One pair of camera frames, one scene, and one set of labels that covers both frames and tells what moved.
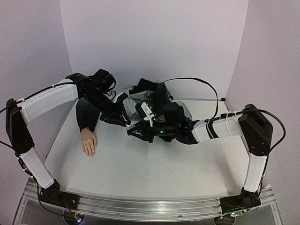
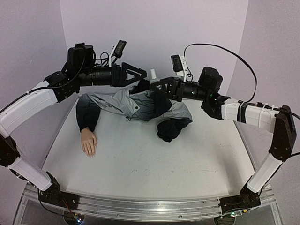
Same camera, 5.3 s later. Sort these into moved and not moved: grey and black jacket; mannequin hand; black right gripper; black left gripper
Moved: black left gripper; black right gripper
Not moved: mannequin hand; grey and black jacket
